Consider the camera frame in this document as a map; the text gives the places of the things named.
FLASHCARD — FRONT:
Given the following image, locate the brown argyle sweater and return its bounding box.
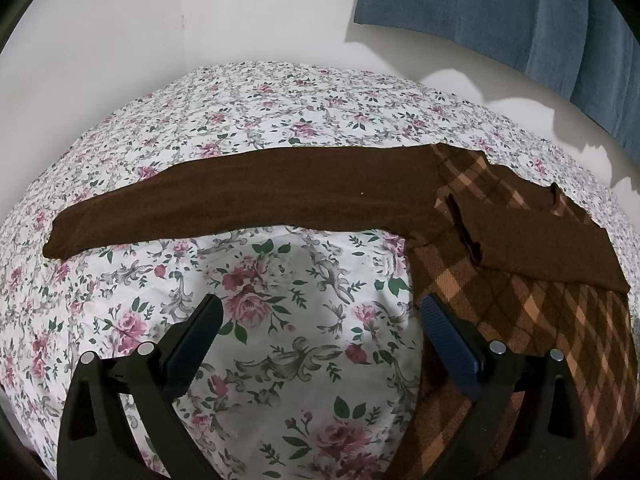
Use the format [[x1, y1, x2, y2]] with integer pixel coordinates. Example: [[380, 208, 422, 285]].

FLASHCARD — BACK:
[[42, 142, 632, 480]]

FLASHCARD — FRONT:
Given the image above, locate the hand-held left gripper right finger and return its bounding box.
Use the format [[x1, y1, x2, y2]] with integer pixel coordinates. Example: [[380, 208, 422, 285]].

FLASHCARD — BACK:
[[407, 293, 591, 480]]

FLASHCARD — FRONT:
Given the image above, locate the blue hanging cloth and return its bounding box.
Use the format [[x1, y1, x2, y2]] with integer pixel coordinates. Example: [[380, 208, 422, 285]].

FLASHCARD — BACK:
[[353, 0, 640, 157]]

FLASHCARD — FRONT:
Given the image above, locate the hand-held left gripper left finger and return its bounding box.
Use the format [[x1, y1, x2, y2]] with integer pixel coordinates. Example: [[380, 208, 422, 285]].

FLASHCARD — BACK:
[[56, 293, 224, 480]]

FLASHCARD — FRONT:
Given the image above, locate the floral bed sheet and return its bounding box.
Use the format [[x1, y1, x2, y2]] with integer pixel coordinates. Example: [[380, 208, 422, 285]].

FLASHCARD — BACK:
[[0, 61, 640, 480]]

